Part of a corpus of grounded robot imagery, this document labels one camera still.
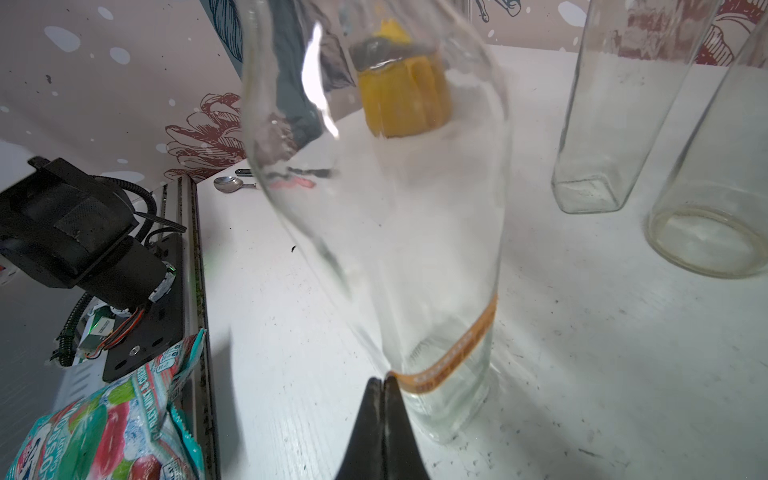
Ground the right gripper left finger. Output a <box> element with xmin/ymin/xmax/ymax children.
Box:
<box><xmin>335</xmin><ymin>378</ymin><xmax>384</xmax><ymax>480</ymax></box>

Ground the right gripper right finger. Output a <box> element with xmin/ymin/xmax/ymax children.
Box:
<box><xmin>382</xmin><ymin>376</ymin><xmax>430</xmax><ymax>480</ymax></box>

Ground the square glass bottle cork stopper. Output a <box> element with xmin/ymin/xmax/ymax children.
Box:
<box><xmin>237</xmin><ymin>1</ymin><xmax>512</xmax><ymax>443</ymax></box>

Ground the round glass bottle cork stopper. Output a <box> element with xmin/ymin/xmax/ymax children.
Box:
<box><xmin>646</xmin><ymin>18</ymin><xmax>767</xmax><ymax>279</ymax></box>

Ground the square glass bottle with cork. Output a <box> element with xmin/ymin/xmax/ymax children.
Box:
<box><xmin>551</xmin><ymin>0</ymin><xmax>720</xmax><ymax>214</ymax></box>

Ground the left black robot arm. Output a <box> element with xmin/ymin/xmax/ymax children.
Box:
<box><xmin>1</xmin><ymin>157</ymin><xmax>176</xmax><ymax>310</ymax></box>

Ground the Fox's candy bag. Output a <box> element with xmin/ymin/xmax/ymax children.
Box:
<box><xmin>6</xmin><ymin>330</ymin><xmax>206</xmax><ymax>479</ymax></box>

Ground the metal spoon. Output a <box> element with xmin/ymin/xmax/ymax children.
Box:
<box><xmin>213</xmin><ymin>176</ymin><xmax>259</xmax><ymax>194</ymax></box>

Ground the yellow pot with glass lid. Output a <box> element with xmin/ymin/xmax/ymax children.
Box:
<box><xmin>349</xmin><ymin>19</ymin><xmax>453</xmax><ymax>138</ymax></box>

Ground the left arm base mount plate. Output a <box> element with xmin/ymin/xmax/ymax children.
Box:
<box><xmin>102</xmin><ymin>233</ymin><xmax>185</xmax><ymax>383</ymax></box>

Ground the aluminium front rail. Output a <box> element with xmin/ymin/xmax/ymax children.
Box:
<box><xmin>163</xmin><ymin>176</ymin><xmax>221</xmax><ymax>479</ymax></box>

